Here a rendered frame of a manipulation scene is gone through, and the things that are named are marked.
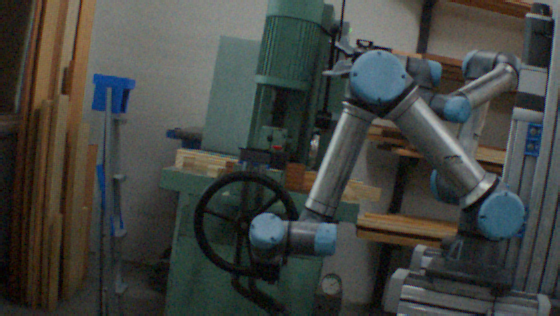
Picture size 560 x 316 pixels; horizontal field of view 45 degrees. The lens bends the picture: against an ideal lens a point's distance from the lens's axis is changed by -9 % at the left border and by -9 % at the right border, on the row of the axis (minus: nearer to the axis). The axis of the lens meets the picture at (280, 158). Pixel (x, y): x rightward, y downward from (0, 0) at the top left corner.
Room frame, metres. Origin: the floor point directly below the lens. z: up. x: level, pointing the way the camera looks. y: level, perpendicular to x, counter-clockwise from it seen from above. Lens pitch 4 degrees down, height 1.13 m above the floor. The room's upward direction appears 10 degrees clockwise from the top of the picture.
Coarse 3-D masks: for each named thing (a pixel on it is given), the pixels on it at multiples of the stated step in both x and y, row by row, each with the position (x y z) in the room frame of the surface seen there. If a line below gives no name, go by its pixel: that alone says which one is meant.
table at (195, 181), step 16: (160, 176) 2.19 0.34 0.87; (176, 176) 2.19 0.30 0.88; (192, 176) 2.18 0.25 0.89; (208, 176) 2.19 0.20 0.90; (192, 192) 2.18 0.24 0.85; (224, 192) 2.17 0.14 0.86; (288, 192) 2.16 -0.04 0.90; (304, 192) 2.20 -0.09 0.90; (272, 208) 2.06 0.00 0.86; (352, 208) 2.14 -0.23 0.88
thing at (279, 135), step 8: (264, 128) 2.28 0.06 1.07; (272, 128) 2.28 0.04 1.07; (280, 128) 2.39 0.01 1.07; (264, 136) 2.28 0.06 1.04; (272, 136) 2.28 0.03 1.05; (280, 136) 2.28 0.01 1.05; (264, 144) 2.28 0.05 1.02; (272, 144) 2.28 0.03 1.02; (280, 144) 2.28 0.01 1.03; (272, 152) 2.32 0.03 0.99
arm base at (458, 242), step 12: (456, 240) 1.76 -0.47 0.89; (468, 240) 1.73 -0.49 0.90; (480, 240) 1.71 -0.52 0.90; (492, 240) 1.72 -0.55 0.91; (456, 252) 1.75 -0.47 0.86; (468, 252) 1.71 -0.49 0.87; (480, 252) 1.71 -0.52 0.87; (492, 252) 1.72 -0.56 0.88; (444, 264) 1.77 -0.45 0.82; (456, 264) 1.72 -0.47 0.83; (468, 264) 1.70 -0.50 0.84; (480, 264) 1.70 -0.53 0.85; (492, 264) 1.72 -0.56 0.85
